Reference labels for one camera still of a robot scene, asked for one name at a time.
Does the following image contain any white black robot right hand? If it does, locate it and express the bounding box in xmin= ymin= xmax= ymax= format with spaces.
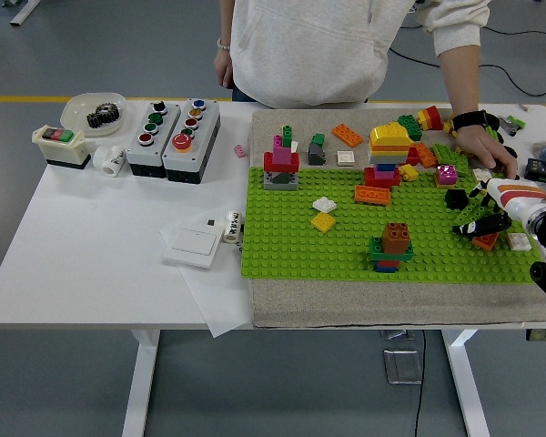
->
xmin=451 ymin=177 xmax=546 ymax=238

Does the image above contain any person's right hand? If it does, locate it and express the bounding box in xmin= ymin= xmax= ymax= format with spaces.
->
xmin=213 ymin=45 xmax=236 ymax=90

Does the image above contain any person's left hand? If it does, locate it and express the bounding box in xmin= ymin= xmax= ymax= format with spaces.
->
xmin=454 ymin=122 xmax=519 ymax=179

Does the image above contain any long light green brick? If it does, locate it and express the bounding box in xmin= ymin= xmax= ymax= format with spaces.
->
xmin=454 ymin=195 xmax=501 ymax=229

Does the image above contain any pink brick stack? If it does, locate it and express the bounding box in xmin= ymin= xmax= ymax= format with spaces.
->
xmin=435 ymin=164 xmax=460 ymax=188

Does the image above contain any orange toy brick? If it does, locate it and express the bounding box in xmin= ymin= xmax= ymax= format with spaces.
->
xmin=472 ymin=230 xmax=501 ymax=250
xmin=413 ymin=142 xmax=438 ymax=168

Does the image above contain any black brick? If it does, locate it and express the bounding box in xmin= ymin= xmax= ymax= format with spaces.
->
xmin=444 ymin=187 xmax=472 ymax=211

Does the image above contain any red yellow orange brick stack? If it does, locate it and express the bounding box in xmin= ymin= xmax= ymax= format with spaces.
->
xmin=416 ymin=105 xmax=443 ymax=132

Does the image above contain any dark green brick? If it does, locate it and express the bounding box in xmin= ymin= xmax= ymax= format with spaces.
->
xmin=398 ymin=113 xmax=423 ymax=141

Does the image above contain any yellow orange red brick tower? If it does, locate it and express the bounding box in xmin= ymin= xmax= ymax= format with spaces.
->
xmin=362 ymin=121 xmax=414 ymax=188

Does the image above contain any red pink grey brick tower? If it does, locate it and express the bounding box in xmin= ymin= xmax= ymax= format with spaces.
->
xmin=262 ymin=124 xmax=300 ymax=191

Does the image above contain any thick orange brick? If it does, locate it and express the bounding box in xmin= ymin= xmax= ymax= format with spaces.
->
xmin=354 ymin=184 xmax=391 ymax=207

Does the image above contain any dark grey slope brick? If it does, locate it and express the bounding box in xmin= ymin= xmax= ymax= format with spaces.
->
xmin=307 ymin=143 xmax=328 ymax=166

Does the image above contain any brown green blue brick stack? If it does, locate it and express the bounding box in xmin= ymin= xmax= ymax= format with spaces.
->
xmin=369 ymin=221 xmax=415 ymax=274

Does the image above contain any flat orange brick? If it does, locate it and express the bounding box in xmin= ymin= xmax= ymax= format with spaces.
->
xmin=331 ymin=123 xmax=364 ymax=147

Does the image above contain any yellow square brick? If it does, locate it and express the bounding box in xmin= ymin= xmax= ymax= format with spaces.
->
xmin=310 ymin=212 xmax=337 ymax=233

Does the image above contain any green toy baseplate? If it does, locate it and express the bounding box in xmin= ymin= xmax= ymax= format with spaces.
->
xmin=239 ymin=166 xmax=546 ymax=284

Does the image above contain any black wristwatch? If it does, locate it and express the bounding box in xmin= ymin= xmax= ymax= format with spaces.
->
xmin=450 ymin=108 xmax=489 ymax=133

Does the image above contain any grey green tool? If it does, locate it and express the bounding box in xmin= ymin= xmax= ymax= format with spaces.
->
xmin=500 ymin=114 xmax=527 ymax=137

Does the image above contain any black device box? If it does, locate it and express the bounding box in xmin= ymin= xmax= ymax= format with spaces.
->
xmin=525 ymin=158 xmax=546 ymax=184

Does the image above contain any person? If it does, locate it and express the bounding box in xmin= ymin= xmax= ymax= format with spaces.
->
xmin=229 ymin=0 xmax=492 ymax=110

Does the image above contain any grey emergency-stop control box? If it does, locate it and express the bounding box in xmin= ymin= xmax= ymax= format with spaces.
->
xmin=162 ymin=97 xmax=222 ymax=185

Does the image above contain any grey four-button control box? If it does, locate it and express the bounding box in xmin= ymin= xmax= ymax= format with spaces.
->
xmin=126 ymin=100 xmax=183 ymax=178

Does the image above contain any black metal gear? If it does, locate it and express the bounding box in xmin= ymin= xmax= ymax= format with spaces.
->
xmin=86 ymin=103 xmax=122 ymax=129

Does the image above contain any white pipe tee fitting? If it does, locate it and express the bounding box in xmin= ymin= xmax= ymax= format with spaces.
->
xmin=93 ymin=145 xmax=127 ymax=177

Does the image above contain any translucent white bowl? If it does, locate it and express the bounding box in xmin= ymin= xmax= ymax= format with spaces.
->
xmin=61 ymin=92 xmax=128 ymax=137

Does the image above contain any white printed cylinder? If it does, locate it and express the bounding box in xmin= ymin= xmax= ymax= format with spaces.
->
xmin=221 ymin=208 xmax=243 ymax=244

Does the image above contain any grey-brown mat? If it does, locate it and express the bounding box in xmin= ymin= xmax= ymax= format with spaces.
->
xmin=250 ymin=107 xmax=546 ymax=329

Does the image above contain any white table leg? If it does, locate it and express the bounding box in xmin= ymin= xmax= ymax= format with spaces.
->
xmin=121 ymin=328 xmax=161 ymax=437
xmin=440 ymin=328 xmax=490 ymax=437

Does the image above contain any metal floor socket box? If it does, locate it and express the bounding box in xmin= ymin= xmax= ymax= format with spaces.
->
xmin=382 ymin=348 xmax=423 ymax=386

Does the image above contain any white desk leg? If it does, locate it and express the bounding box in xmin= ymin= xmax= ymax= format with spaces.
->
xmin=2 ymin=0 xmax=43 ymax=27

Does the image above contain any white paper sheet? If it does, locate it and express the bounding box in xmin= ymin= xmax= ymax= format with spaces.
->
xmin=159 ymin=211 xmax=256 ymax=339

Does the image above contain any black floor cable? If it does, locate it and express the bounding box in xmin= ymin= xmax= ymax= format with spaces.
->
xmin=490 ymin=25 xmax=546 ymax=37
xmin=388 ymin=45 xmax=546 ymax=97

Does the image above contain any white wall switch plate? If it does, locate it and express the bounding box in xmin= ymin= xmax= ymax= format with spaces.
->
xmin=163 ymin=225 xmax=220 ymax=269

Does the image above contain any cream red-green switch box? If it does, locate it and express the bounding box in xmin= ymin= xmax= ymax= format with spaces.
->
xmin=31 ymin=125 xmax=93 ymax=171

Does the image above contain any thin black hanging cable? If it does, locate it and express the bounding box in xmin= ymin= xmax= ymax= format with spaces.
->
xmin=413 ymin=330 xmax=427 ymax=437

